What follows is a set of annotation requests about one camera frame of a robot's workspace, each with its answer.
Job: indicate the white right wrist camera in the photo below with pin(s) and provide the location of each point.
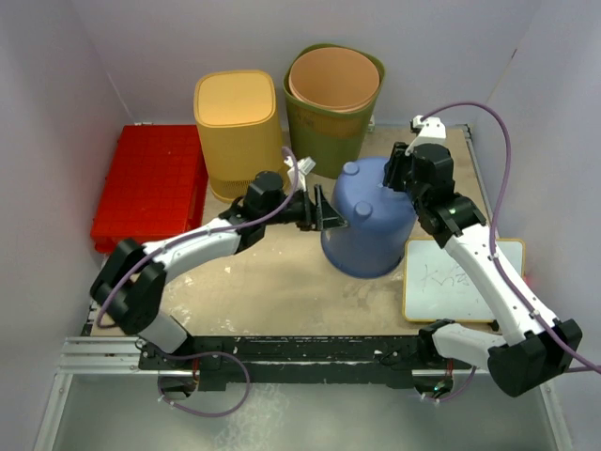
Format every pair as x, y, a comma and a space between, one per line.
427, 130

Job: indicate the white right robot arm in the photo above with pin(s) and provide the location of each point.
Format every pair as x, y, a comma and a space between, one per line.
533, 346

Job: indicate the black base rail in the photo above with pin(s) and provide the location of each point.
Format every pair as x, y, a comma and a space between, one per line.
216, 361

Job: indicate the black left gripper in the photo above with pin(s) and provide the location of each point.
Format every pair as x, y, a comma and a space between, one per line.
326, 217

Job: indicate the yellow ribbed waste basket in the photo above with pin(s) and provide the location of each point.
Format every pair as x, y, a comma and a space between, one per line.
239, 128

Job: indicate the red plastic tray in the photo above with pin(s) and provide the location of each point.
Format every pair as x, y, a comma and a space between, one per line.
155, 189

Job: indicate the blue plastic bucket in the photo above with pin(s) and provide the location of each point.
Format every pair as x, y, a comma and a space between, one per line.
379, 221

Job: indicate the pink inner bin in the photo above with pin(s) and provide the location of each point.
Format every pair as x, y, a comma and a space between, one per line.
334, 78

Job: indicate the small whiteboard with orange frame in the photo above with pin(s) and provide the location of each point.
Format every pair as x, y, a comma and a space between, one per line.
435, 287

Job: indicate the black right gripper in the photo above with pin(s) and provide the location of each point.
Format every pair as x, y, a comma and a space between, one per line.
396, 160

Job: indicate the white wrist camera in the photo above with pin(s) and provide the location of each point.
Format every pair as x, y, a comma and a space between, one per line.
299, 170
427, 130

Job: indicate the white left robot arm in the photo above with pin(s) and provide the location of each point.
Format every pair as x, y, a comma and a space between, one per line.
130, 285

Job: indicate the olive green ribbed bin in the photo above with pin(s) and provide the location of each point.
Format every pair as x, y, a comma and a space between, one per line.
330, 138

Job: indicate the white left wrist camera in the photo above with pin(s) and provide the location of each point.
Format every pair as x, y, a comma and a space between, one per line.
299, 170

